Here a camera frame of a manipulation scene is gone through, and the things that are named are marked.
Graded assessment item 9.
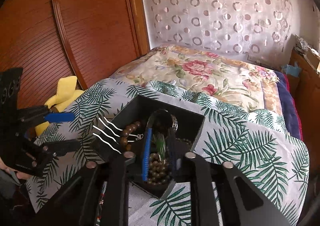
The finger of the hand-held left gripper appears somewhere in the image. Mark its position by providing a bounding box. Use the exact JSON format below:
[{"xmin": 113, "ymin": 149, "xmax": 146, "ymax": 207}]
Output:
[
  {"xmin": 17, "ymin": 105, "xmax": 76, "ymax": 129},
  {"xmin": 42, "ymin": 139, "xmax": 82, "ymax": 159}
]

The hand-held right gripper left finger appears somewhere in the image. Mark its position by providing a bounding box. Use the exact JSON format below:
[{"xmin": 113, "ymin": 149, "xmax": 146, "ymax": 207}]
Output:
[{"xmin": 37, "ymin": 112, "xmax": 160, "ymax": 226}]

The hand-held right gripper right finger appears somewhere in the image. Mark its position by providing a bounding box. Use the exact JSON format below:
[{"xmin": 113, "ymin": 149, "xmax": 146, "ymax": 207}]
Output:
[{"xmin": 169, "ymin": 127, "xmax": 292, "ymax": 226}]

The green jade bangle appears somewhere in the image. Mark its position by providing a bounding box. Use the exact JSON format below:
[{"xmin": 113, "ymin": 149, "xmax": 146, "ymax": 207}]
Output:
[{"xmin": 150, "ymin": 109, "xmax": 178, "ymax": 164}]

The pearl necklace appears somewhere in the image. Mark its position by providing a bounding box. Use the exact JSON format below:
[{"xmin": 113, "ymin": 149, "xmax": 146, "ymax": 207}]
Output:
[{"xmin": 147, "ymin": 153, "xmax": 175, "ymax": 187}]

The silver hair comb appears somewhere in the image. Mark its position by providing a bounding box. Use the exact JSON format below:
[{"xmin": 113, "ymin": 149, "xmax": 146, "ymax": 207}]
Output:
[{"xmin": 92, "ymin": 116, "xmax": 123, "ymax": 154}]

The black box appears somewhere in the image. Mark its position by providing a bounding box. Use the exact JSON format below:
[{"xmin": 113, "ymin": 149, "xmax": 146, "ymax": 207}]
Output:
[{"xmin": 90, "ymin": 95, "xmax": 206, "ymax": 200}]

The person's left hand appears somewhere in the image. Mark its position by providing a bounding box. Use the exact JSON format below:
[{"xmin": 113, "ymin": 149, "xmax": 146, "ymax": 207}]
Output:
[{"xmin": 0, "ymin": 158, "xmax": 26, "ymax": 184}]

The yellow plush toy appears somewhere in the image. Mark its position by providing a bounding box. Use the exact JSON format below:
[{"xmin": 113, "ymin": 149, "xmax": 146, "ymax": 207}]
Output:
[{"xmin": 35, "ymin": 76, "xmax": 84, "ymax": 135}]

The leaf print cloth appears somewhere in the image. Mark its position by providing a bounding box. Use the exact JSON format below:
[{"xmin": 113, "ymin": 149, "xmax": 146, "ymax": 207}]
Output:
[{"xmin": 25, "ymin": 78, "xmax": 310, "ymax": 226}]

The floral quilt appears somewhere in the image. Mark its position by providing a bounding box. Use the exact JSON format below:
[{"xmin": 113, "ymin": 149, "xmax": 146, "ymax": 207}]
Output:
[{"xmin": 109, "ymin": 45, "xmax": 282, "ymax": 116}]

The wooden wardrobe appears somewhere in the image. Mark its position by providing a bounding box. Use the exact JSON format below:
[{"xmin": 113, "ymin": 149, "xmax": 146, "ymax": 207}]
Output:
[{"xmin": 0, "ymin": 0, "xmax": 150, "ymax": 126}]

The dark blue blanket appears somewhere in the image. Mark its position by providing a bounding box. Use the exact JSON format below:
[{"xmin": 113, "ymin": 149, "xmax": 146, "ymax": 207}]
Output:
[{"xmin": 275, "ymin": 71, "xmax": 304, "ymax": 141}]

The red blanket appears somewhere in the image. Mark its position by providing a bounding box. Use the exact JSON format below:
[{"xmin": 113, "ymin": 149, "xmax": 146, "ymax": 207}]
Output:
[{"xmin": 285, "ymin": 73, "xmax": 304, "ymax": 139}]

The circle patterned curtain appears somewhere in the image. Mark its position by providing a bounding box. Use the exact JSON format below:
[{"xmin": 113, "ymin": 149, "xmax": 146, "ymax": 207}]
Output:
[{"xmin": 139, "ymin": 0, "xmax": 294, "ymax": 63}]

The blue bag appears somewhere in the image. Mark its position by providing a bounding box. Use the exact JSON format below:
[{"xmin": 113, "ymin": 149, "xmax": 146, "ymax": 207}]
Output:
[{"xmin": 281, "ymin": 63, "xmax": 300, "ymax": 76}]

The wooden cabinet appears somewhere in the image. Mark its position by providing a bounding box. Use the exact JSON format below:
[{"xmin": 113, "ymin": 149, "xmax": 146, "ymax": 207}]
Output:
[{"xmin": 289, "ymin": 48, "xmax": 320, "ymax": 106}]

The cardboard box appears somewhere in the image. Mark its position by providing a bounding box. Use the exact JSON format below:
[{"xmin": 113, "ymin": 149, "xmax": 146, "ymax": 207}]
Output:
[{"xmin": 304, "ymin": 46, "xmax": 320, "ymax": 74}]

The crumpled patterned cloth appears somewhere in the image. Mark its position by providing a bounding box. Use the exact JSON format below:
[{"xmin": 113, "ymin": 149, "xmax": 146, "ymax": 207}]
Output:
[{"xmin": 294, "ymin": 35, "xmax": 312, "ymax": 54}]

